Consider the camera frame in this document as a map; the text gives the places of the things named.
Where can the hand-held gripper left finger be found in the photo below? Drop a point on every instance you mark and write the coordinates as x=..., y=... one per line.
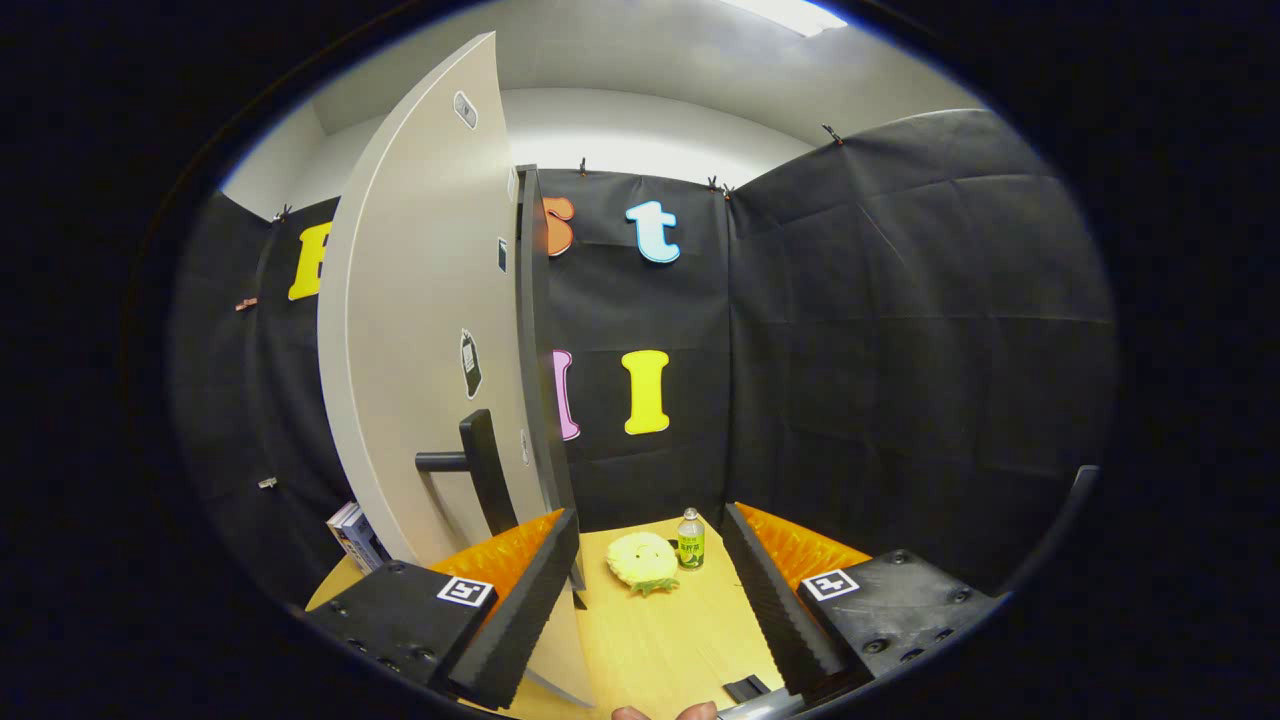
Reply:
x=520, y=620

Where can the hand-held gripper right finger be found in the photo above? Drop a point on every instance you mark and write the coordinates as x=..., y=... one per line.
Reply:
x=775, y=610

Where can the beige shoe cabinet door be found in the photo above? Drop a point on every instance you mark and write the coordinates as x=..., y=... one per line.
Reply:
x=410, y=300

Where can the small black block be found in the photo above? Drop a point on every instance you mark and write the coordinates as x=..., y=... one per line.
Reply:
x=746, y=688

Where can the green label drink bottle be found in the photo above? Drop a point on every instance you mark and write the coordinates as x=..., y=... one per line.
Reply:
x=691, y=545

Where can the yellow plush toy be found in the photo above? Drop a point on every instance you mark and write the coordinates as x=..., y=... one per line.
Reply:
x=642, y=562

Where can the blue cover book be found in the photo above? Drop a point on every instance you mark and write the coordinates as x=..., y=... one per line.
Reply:
x=362, y=545

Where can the black backdrop cloth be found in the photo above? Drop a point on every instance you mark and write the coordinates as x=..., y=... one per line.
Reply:
x=900, y=350

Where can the dark curved bar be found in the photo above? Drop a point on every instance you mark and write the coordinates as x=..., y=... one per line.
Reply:
x=1060, y=520

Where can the long ceiling light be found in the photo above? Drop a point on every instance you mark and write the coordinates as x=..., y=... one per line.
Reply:
x=790, y=14

